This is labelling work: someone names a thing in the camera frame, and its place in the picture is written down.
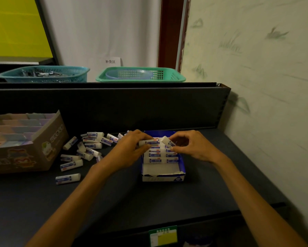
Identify person's left hand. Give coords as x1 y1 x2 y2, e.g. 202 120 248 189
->
98 130 154 176

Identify person's right hand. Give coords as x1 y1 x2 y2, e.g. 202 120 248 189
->
168 130 222 164

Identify white eraser blue sleeve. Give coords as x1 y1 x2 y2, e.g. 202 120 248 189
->
139 139 160 147
160 136 176 148

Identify person's left forearm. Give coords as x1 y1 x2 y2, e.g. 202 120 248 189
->
25 162 126 247

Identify person's right forearm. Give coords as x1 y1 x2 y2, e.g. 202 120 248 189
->
212 152 308 247

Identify rows of packed erasers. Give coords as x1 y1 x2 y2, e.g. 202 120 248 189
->
146 143 179 164

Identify blue and white display box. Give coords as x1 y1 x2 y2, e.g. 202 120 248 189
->
141 130 186 182

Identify black metal shelf back panel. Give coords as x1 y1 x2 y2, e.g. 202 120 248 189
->
0 82 231 134

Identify green plastic basket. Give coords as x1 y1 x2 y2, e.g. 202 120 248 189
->
96 67 186 83

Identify scatter of loose erasers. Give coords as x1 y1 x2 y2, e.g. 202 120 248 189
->
55 131 130 185

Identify translucent blue plastic bowl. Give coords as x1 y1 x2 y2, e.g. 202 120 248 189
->
106 69 154 80

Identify green and yellow price label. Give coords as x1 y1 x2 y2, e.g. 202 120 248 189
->
148 225 178 247

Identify white paper sign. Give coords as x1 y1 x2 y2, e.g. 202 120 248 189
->
102 57 122 67

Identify teal plastic basket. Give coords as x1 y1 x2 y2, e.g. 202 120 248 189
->
0 66 90 83

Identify brown cardboard box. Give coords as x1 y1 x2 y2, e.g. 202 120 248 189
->
0 110 69 175

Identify stack of pastel packets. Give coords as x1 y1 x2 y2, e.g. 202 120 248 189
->
0 113 57 148

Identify pile of metal clips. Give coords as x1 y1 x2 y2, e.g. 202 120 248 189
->
20 69 67 77

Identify dark brown door frame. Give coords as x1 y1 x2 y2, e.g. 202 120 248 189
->
158 0 192 72

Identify yellow board with black frame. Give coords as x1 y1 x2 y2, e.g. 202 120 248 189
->
0 0 60 66

